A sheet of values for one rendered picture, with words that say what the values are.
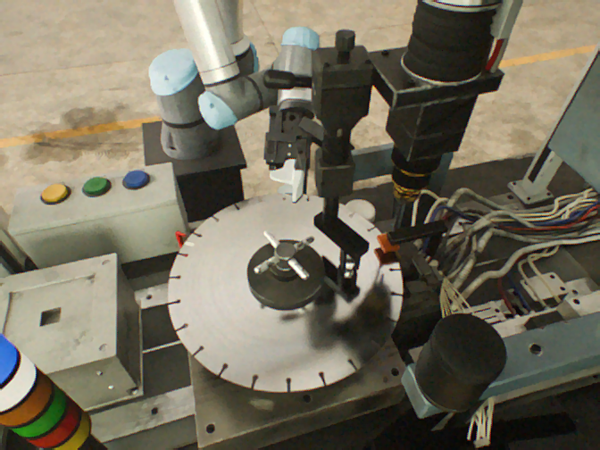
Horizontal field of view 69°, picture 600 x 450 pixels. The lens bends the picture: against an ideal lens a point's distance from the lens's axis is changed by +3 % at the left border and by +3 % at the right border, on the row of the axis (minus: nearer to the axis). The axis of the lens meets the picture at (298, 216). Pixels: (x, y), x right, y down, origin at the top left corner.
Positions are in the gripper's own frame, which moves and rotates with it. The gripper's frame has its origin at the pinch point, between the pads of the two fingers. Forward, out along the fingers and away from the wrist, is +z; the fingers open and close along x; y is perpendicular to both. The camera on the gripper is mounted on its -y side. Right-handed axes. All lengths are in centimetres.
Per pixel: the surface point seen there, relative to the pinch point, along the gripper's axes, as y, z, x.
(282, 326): 0.0, 18.8, 19.5
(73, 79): 165, -111, -172
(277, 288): 1.3, 14.1, 17.8
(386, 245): -13.7, 6.8, 13.8
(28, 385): 18.0, 22.8, 40.7
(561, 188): -59, -14, -27
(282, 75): 0.4, -8.5, 33.9
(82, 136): 135, -63, -142
